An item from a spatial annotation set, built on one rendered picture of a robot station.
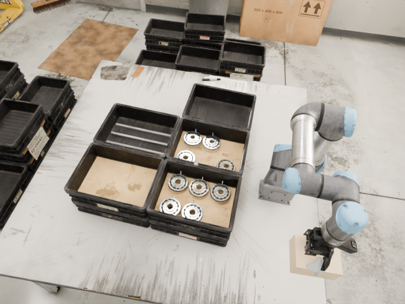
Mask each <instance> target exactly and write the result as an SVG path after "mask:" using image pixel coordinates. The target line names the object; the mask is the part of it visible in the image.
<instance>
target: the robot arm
mask: <svg viewBox="0 0 405 304"><path fill-rule="evenodd" d="M356 121H357V112H356V110H355V109H354V108H350V107H347V106H345V107H344V106H337V105H333V104H326V103H319V102H311V103H307V104H305V105H303V106H301V107H300V108H298V109H297V110H296V111H295V112H294V114H293V115H292V117H291V120H290V128H291V130H292V144H275V146H274V150H273V154H272V159H271V164H270V168H269V171H268V173H267V174H266V176H265V178H264V181H263V182H264V183H267V184H269V185H271V186H275V187H279V188H283V190H285V191H287V192H291V193H294V194H300V195H305V196H309V197H314V198H319V199H322V200H328V201H331V206H332V216H331V217H330V218H329V219H328V220H327V221H326V222H325V223H324V224H323V225H322V227H314V228H313V229H307V230H306V232H304V234H303V235H305V236H306V240H307V241H306V246H304V250H305V255H309V256H316V255H323V258H322V257H320V256H319V257H317V258H316V259H315V261H314V262H312V263H309V264H307V265H306V268H307V269H309V270H312V271H315V276H316V277H317V276H319V275H320V274H322V273H323V272H324V271H325V270H326V269H327V268H328V267H329V265H330V262H331V258H332V256H333V254H334V249H335V248H337V249H340V250H343V251H345V252H347V253H350V254H352V253H357V252H358V251H357V244H356V240H355V239H353V238H352V236H354V235H355V234H357V233H359V232H360V231H361V230H362V229H363V228H364V227H365V226H366V224H367V223H368V219H369V217H368V213H367V212H366V210H365V208H364V207H363V206H362V205H360V186H359V181H358V178H357V176H356V175H355V173H352V172H350V171H338V172H336V173H334V174H333V175H332V176H328V175H324V174H319V173H321V172H322V171H323V170H324V167H325V166H326V163H327V155H326V153H327V151H328V150H329V149H330V147H331V146H332V145H333V144H334V142H336V141H339V140H341V139H342V138H343V137H344V136H345V137H346V138H347V137H349V138H350V137H352V135H353V133H354V130H355V127H356ZM314 131H317V133H316V135H315V136H314Z"/></svg>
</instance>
